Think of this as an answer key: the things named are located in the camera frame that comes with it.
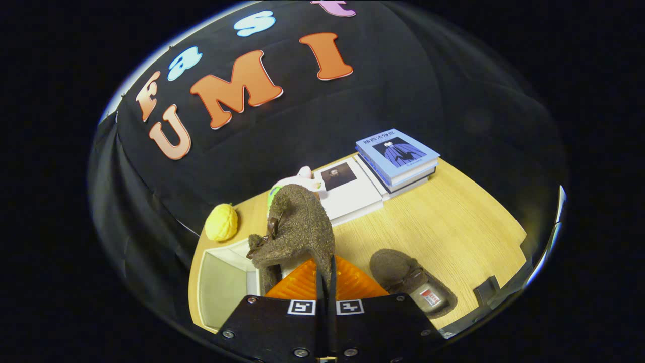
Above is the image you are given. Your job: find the dark-edged book under blue book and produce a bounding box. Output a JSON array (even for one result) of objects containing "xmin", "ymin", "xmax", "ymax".
[{"xmin": 355, "ymin": 154, "xmax": 438, "ymax": 201}]

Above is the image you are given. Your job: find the black table clamp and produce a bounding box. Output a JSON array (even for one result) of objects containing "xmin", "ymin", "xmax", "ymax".
[{"xmin": 474, "ymin": 276, "xmax": 502, "ymax": 307}]

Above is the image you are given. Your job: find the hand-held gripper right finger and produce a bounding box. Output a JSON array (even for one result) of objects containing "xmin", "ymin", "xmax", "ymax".
[{"xmin": 329, "ymin": 255, "xmax": 446, "ymax": 362}]

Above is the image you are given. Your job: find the grey storage box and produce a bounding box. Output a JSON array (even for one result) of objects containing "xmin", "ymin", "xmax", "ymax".
[{"xmin": 198, "ymin": 238, "xmax": 262, "ymax": 333}]

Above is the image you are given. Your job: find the white book with portrait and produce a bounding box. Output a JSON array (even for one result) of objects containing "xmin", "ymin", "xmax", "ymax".
[{"xmin": 312, "ymin": 156, "xmax": 384, "ymax": 226}]

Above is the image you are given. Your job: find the brown fuzzy shoe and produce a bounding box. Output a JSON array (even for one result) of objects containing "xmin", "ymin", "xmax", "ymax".
[
  {"xmin": 369, "ymin": 249, "xmax": 458, "ymax": 319},
  {"xmin": 247, "ymin": 184, "xmax": 336, "ymax": 298}
]

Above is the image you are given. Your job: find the yellow knitted ball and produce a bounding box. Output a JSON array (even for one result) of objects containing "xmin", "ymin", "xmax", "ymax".
[{"xmin": 205, "ymin": 203, "xmax": 239, "ymax": 243}]

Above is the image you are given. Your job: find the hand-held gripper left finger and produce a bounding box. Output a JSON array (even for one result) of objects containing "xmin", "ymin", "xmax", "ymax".
[{"xmin": 214, "ymin": 258, "xmax": 328, "ymax": 361}]

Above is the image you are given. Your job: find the pink plush toy green outfit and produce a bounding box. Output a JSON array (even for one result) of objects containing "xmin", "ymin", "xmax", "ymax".
[{"xmin": 267, "ymin": 166, "xmax": 323, "ymax": 207}]

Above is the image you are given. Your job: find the blue cover book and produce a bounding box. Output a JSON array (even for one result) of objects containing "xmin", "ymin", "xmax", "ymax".
[{"xmin": 355, "ymin": 128, "xmax": 440, "ymax": 186}]

